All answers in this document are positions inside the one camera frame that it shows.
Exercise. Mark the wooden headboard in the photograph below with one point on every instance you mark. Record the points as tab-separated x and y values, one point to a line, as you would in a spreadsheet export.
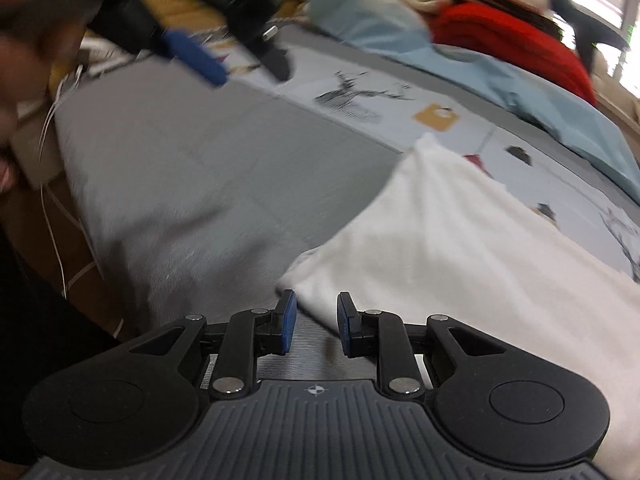
170	5

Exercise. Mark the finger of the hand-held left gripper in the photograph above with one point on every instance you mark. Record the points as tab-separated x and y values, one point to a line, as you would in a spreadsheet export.
277	57
197	57

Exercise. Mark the dark teal shark plush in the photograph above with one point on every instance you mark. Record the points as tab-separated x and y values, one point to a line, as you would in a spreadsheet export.
585	30

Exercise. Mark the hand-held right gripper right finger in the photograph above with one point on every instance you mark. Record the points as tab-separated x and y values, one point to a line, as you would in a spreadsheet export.
344	325

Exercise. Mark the light blue sheet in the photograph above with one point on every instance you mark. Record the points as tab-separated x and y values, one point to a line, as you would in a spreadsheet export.
380	25

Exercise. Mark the window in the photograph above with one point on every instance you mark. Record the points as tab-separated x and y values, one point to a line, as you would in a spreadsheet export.
610	0

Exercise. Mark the person's black clothing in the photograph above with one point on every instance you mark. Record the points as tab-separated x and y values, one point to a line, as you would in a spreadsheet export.
35	335

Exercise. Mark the white long-sleeved shirt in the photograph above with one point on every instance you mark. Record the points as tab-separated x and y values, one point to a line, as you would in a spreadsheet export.
475	260

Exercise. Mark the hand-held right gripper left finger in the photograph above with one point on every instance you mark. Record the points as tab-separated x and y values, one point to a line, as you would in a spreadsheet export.
286	320

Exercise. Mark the red folded blanket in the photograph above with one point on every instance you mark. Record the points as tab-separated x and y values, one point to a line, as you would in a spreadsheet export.
500	40

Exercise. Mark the person's left hand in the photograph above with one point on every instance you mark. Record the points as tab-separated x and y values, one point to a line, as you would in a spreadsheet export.
20	75

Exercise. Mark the grey printed bedsheet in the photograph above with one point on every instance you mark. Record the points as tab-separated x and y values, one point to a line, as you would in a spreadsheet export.
175	160

